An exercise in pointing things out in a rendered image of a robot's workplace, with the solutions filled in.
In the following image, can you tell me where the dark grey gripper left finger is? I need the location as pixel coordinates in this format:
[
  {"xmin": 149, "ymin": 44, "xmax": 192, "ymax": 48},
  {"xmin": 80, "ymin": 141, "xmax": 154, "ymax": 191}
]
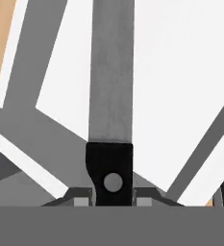
[{"xmin": 41, "ymin": 186, "xmax": 94, "ymax": 208}]

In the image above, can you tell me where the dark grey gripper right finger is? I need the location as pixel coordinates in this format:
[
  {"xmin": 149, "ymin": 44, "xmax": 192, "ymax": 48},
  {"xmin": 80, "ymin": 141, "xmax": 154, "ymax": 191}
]
[{"xmin": 133, "ymin": 186, "xmax": 186, "ymax": 208}]

